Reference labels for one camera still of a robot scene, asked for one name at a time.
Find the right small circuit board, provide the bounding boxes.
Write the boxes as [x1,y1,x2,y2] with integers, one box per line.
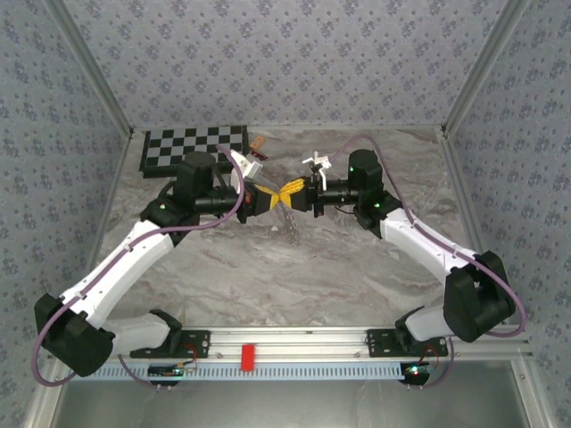
[401,363,434,384]

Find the blue slotted cable duct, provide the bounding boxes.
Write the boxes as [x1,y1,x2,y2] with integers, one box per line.
[95,361,414,383]

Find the aluminium frame post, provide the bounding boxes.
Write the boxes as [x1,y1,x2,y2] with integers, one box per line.
[44,0,136,137]
[441,0,533,137]

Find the small circuit board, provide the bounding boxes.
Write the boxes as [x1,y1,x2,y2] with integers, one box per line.
[401,363,434,384]
[147,363,186,380]

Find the aluminium table side bar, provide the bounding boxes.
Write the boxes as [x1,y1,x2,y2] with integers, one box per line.
[439,128,512,325]
[69,128,137,313]

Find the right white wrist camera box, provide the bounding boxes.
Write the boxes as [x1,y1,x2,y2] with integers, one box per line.
[302,150,334,188]

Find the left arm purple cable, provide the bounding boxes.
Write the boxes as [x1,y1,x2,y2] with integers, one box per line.
[35,143,246,389]

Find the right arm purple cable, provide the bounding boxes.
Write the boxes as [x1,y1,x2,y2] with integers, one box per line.
[330,135,530,389]

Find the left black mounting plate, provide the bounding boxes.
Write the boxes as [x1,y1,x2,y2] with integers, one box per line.
[129,329,211,359]

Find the grey metal tray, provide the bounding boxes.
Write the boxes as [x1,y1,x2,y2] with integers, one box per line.
[26,360,550,428]

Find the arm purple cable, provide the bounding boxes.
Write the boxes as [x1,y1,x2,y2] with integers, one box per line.
[330,135,530,389]
[35,143,246,389]

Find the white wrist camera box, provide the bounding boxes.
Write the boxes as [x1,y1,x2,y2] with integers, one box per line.
[302,150,334,188]
[229,153,265,185]

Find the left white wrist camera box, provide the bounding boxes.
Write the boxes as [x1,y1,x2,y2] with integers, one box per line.
[229,153,265,185]

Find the left small circuit board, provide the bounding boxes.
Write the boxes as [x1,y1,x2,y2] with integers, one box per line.
[147,363,186,380]

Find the black grey chessboard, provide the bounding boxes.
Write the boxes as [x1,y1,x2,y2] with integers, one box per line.
[138,124,250,179]

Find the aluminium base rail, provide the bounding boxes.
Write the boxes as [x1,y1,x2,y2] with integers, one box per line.
[111,325,534,360]

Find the black mounting plate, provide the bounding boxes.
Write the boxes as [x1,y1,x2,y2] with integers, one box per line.
[366,328,449,358]
[129,329,211,359]

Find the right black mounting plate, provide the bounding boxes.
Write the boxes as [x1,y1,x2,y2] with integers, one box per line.
[366,328,449,358]

